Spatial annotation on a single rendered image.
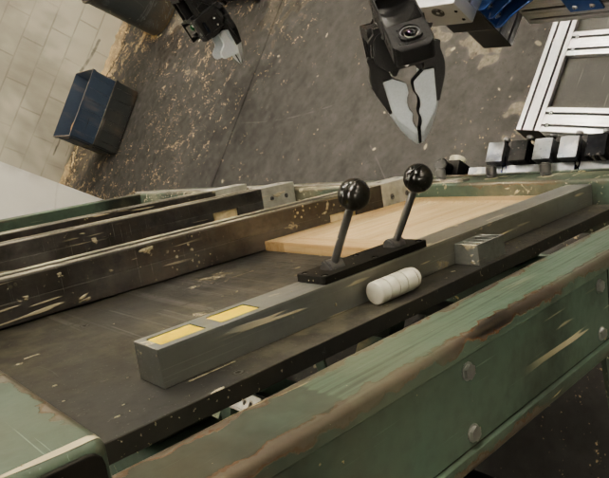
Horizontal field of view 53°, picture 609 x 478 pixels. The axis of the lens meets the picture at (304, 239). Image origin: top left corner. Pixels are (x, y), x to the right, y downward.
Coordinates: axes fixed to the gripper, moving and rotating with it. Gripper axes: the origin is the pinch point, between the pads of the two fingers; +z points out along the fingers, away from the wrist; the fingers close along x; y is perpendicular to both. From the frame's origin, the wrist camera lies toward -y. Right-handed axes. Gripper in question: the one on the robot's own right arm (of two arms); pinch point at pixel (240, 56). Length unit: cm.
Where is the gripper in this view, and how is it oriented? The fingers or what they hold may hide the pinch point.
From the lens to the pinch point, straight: 153.3
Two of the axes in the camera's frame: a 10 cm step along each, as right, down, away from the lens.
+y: -6.3, 6.9, -3.5
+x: 6.2, 1.9, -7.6
